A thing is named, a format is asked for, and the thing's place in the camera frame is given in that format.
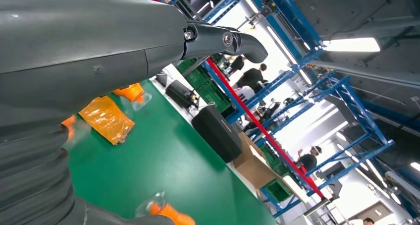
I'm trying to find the blue shelving rack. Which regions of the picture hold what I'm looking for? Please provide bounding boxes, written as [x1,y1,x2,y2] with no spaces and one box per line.
[138,0,396,218]

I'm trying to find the black zip case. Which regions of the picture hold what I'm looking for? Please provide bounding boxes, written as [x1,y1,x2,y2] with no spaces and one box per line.
[191,105,244,164]

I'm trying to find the brown cardboard box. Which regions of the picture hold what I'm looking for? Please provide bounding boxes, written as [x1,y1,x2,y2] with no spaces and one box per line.
[232,131,310,204]

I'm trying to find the yellow plastic sheet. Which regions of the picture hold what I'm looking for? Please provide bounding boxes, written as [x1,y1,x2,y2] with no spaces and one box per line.
[78,95,136,146]

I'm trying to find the orange detergent bottle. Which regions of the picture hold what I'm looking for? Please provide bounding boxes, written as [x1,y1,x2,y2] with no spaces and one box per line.
[135,191,197,225]
[112,83,153,112]
[61,114,92,149]

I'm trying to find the red rack beam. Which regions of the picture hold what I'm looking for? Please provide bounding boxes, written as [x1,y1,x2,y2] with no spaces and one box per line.
[206,56,326,201]

